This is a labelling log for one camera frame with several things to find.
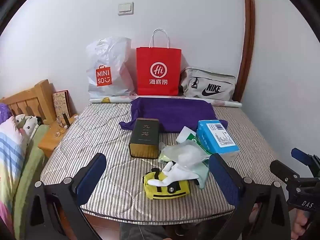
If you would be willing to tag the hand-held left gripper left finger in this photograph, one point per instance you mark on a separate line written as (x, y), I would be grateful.
(92, 176)

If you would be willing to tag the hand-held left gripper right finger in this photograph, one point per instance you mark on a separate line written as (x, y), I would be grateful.
(223, 178)

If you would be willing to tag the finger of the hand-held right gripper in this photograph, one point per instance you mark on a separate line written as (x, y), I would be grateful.
(285, 171)
(300, 155)

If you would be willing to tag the white sponge block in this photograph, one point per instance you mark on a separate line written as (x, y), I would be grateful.
(190, 155)

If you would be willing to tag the white glove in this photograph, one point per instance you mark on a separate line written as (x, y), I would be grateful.
(172, 176)

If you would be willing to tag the green white packet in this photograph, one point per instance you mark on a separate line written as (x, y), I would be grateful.
(186, 135)

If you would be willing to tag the yellow black fabric pouch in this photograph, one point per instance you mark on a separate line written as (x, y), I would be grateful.
(162, 192)

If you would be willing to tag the dark tea tin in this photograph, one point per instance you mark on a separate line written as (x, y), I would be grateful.
(145, 135)

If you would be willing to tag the person's right hand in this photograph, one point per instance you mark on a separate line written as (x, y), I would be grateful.
(298, 226)

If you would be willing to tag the grey striped mattress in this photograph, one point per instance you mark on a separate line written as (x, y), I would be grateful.
(100, 135)

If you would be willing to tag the blue tissue pack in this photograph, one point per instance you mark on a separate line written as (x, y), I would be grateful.
(215, 135)

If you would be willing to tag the wooden nightstand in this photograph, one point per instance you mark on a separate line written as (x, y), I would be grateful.
(50, 140)

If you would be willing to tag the clear glass item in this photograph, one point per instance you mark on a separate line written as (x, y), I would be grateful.
(58, 131)

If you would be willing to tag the dark slim object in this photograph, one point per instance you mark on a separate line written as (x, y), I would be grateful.
(66, 120)

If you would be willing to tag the green bedsheet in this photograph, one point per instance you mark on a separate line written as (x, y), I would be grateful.
(27, 180)

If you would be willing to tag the person's leg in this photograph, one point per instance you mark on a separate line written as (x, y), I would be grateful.
(140, 231)

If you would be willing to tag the rolled printed paper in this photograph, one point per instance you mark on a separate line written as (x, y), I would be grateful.
(110, 99)

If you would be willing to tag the patterned book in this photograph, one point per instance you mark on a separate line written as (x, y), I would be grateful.
(61, 102)

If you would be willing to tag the white spotted plush toy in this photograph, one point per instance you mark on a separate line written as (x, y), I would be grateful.
(30, 125)

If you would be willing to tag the purple cloth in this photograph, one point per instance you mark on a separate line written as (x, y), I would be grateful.
(172, 112)

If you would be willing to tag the colourful striped blanket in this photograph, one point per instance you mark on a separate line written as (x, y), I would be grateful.
(10, 155)

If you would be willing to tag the grey sports bag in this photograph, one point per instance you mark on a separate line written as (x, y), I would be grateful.
(225, 80)

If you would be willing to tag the wooden headboard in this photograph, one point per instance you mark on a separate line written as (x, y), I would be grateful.
(30, 97)

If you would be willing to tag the purple fuzzy cushion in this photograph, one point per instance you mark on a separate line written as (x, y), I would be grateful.
(5, 112)

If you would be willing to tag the white plastic shopping bag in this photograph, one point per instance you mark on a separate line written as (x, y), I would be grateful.
(110, 55)

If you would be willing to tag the red paper bag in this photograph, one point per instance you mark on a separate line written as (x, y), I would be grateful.
(157, 57)

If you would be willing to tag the brown wooden door frame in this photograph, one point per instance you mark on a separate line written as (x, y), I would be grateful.
(248, 30)

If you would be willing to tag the white wall switch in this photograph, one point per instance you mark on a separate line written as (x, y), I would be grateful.
(125, 8)

